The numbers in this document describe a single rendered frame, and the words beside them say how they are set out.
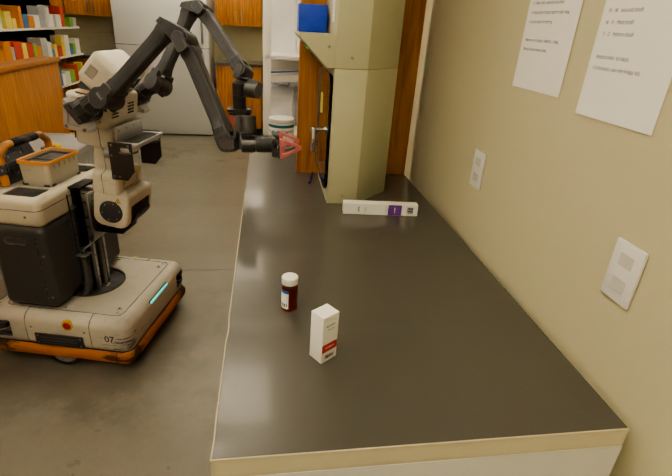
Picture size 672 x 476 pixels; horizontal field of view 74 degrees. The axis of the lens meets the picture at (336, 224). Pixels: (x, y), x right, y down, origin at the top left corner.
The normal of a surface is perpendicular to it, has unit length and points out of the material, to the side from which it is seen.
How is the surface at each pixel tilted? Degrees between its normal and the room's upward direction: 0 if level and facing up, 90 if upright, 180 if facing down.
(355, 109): 90
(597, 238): 90
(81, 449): 0
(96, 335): 90
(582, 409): 0
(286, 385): 0
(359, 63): 90
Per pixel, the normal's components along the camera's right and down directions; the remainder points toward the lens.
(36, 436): 0.07, -0.91
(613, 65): -0.99, 0.00
